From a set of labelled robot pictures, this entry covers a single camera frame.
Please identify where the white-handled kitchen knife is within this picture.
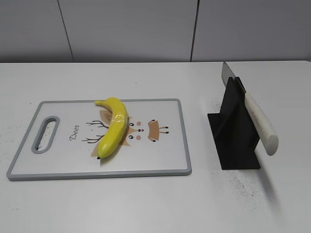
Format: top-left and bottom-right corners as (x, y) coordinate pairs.
(221, 62), (279, 156)

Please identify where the yellow plastic banana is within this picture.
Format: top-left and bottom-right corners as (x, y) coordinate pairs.
(95, 97), (128, 159)

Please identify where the white deer cutting board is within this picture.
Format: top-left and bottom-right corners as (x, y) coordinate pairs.
(7, 99), (191, 181)

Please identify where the black knife stand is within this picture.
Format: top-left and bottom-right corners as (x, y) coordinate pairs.
(207, 77), (260, 170)

